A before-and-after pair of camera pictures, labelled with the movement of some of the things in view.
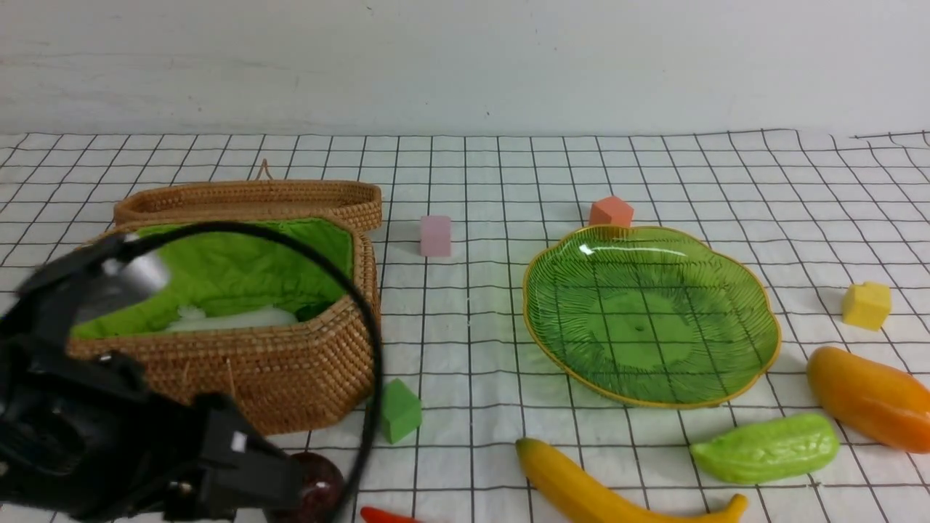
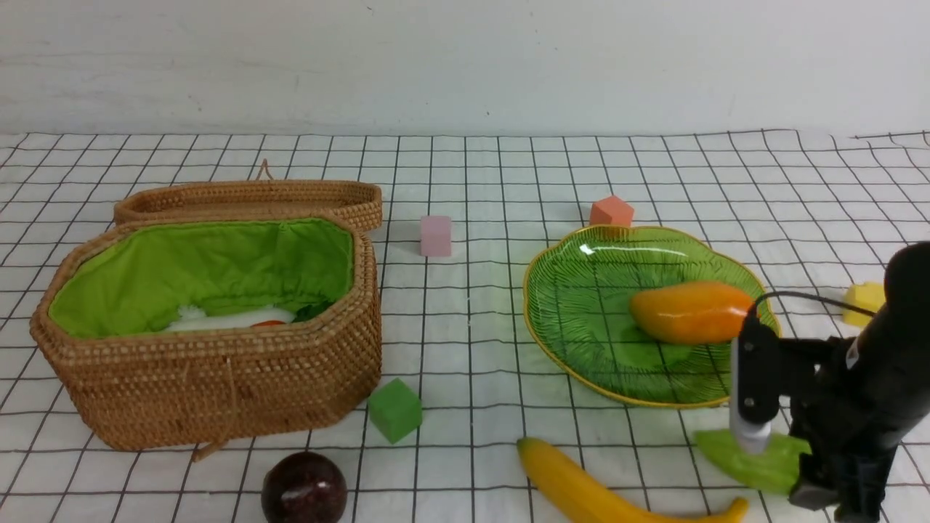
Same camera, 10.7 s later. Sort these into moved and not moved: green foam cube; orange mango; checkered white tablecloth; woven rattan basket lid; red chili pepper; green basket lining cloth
Moved: red chili pepper; orange mango
Not moved: woven rattan basket lid; green foam cube; green basket lining cloth; checkered white tablecloth
